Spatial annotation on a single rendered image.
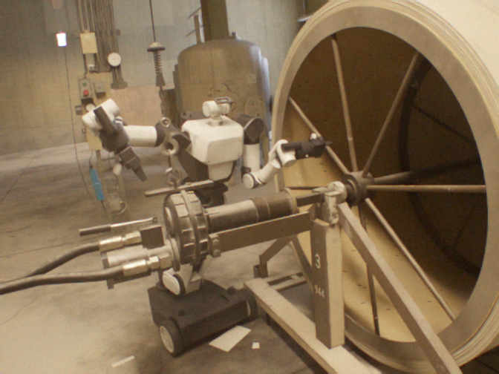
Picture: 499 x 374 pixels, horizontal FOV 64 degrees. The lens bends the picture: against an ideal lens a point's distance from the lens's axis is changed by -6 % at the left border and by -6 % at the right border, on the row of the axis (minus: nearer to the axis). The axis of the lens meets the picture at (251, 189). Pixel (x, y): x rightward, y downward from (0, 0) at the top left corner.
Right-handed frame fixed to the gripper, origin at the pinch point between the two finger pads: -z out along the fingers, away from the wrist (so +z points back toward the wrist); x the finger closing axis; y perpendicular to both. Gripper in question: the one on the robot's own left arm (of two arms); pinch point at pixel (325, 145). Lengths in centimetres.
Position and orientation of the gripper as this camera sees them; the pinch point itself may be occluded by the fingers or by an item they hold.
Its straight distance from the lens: 212.1
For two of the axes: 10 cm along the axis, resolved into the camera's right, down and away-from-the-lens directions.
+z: -9.1, 1.8, -3.7
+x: 1.5, -6.9, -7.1
